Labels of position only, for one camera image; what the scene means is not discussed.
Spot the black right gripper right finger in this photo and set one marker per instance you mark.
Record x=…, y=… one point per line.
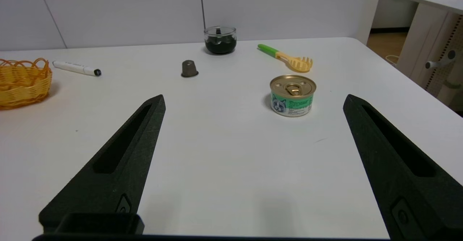
x=394, y=168

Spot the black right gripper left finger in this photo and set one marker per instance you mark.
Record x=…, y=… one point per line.
x=119, y=168

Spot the yellow woven basket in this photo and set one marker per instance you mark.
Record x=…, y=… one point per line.
x=25, y=85

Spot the white marker black cap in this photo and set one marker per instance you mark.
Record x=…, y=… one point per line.
x=74, y=67

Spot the grey desk crank knob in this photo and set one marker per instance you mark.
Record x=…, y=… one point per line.
x=437, y=63

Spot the brown coffee capsule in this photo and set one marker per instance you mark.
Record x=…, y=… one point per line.
x=189, y=69

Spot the green cat food can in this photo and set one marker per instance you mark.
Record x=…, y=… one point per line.
x=293, y=100

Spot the white side desk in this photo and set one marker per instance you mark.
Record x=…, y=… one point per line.
x=423, y=38

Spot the green yellow pasta spoon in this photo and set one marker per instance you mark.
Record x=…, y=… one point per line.
x=298, y=63

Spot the glass bowl dark contents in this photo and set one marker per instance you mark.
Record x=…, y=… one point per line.
x=220, y=43

